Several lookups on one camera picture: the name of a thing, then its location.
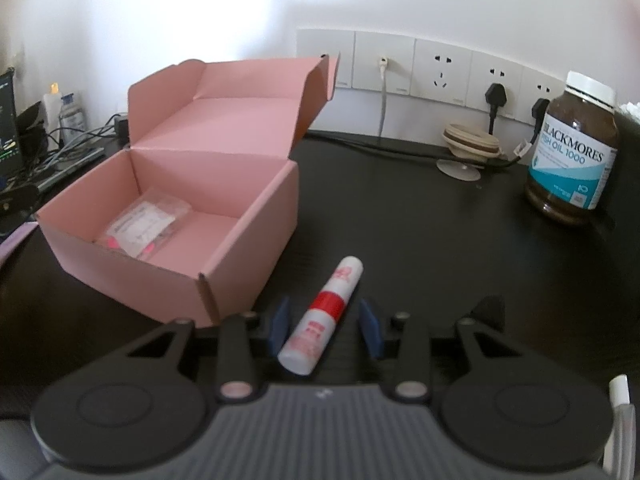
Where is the tangle of cables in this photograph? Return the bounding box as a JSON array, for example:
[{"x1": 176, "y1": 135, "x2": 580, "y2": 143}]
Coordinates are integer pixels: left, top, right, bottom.
[{"x1": 30, "y1": 112, "x2": 131, "y2": 181}]

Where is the white data cable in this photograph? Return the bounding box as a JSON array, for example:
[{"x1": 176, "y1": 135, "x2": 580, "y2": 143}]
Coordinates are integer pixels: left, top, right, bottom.
[{"x1": 376, "y1": 57, "x2": 391, "y2": 138}]

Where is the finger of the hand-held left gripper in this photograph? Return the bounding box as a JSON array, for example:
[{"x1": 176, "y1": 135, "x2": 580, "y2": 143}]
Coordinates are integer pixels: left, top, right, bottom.
[{"x1": 0, "y1": 185, "x2": 41, "y2": 235}]

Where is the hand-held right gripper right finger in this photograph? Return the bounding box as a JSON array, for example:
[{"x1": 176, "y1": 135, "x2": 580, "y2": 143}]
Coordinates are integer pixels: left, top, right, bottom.
[{"x1": 359, "y1": 295, "x2": 507, "y2": 404}]

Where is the black desktop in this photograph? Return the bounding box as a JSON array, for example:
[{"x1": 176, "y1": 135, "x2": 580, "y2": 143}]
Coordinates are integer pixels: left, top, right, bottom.
[{"x1": 0, "y1": 130, "x2": 640, "y2": 480}]

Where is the pink cardboard box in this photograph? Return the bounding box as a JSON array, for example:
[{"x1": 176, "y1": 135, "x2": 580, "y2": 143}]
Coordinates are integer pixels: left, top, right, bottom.
[{"x1": 36, "y1": 55, "x2": 341, "y2": 325}]

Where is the white wall power socket plate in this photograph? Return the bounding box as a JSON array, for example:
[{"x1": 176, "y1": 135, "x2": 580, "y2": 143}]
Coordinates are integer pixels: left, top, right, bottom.
[
  {"x1": 411, "y1": 37, "x2": 475, "y2": 106},
  {"x1": 517, "y1": 65, "x2": 571, "y2": 128},
  {"x1": 467, "y1": 50, "x2": 526, "y2": 118}
]

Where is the clear plastic packet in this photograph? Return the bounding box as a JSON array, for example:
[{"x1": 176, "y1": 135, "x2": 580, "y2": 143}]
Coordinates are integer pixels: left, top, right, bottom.
[{"x1": 95, "y1": 187, "x2": 193, "y2": 261}]

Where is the lavender cloth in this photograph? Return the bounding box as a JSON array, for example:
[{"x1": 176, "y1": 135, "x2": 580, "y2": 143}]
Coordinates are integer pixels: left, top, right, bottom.
[{"x1": 0, "y1": 224, "x2": 40, "y2": 266}]

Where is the beige round suction holder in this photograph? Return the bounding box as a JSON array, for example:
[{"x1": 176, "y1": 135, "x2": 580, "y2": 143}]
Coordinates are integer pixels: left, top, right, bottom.
[{"x1": 436, "y1": 122, "x2": 503, "y2": 181}]

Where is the silver flat hub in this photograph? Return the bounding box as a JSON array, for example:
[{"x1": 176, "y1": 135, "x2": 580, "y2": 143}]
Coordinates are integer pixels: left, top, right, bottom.
[{"x1": 35, "y1": 146, "x2": 107, "y2": 193}]

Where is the white bottle orange cap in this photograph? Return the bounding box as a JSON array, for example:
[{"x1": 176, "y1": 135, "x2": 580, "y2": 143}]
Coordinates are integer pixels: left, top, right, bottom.
[{"x1": 42, "y1": 82, "x2": 63, "y2": 133}]

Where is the white wall data outlet plate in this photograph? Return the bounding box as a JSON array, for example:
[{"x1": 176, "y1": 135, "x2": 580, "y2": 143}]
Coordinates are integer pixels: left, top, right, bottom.
[{"x1": 352, "y1": 31, "x2": 417, "y2": 92}]

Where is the brown supplement bottle white cap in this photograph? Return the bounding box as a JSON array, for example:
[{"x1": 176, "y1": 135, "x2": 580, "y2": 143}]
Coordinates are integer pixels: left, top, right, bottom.
[{"x1": 525, "y1": 71, "x2": 621, "y2": 225}]

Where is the black power plug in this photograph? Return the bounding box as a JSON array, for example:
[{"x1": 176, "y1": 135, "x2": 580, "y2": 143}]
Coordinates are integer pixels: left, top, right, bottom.
[
  {"x1": 484, "y1": 82, "x2": 510, "y2": 136},
  {"x1": 529, "y1": 97, "x2": 551, "y2": 132}
]

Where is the laptop screen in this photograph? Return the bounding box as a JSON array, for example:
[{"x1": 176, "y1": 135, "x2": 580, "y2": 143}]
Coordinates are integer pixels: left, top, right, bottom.
[{"x1": 0, "y1": 69, "x2": 23, "y2": 191}]

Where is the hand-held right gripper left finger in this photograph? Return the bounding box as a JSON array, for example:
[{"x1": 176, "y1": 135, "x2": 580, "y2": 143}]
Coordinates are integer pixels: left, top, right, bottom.
[{"x1": 126, "y1": 296, "x2": 292, "y2": 403}]

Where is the clear bottle blue cap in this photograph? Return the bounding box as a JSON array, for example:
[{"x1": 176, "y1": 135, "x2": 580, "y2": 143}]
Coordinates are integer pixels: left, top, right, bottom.
[{"x1": 57, "y1": 92, "x2": 90, "y2": 146}]

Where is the red and white tube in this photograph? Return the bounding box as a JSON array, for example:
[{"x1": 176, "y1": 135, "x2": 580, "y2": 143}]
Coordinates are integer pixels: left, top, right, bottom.
[{"x1": 277, "y1": 255, "x2": 365, "y2": 376}]

